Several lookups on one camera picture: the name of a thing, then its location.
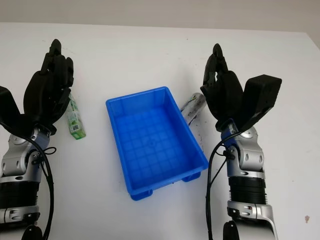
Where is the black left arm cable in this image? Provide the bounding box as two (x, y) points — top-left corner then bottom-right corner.
(23, 134), (57, 240)

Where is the green slim carton box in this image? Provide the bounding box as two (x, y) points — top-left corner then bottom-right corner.
(65, 92), (87, 140)

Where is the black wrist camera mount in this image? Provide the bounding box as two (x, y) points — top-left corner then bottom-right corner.
(0, 86), (36, 132)
(236, 74), (283, 131)

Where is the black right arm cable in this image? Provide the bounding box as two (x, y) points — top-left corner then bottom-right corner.
(204, 139), (237, 240)

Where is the blue plastic tray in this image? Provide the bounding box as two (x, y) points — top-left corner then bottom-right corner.
(105, 86), (210, 202)

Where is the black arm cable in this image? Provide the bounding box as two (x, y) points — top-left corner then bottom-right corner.
(23, 134), (57, 240)
(204, 139), (237, 240)

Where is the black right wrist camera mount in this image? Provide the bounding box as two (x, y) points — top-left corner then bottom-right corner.
(236, 74), (283, 131)

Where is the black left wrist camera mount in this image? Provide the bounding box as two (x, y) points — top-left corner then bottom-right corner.
(0, 86), (36, 132)

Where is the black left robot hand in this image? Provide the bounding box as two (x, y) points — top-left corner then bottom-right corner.
(22, 39), (75, 134)

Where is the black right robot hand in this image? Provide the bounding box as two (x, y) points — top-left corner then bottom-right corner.
(199, 43), (247, 132)

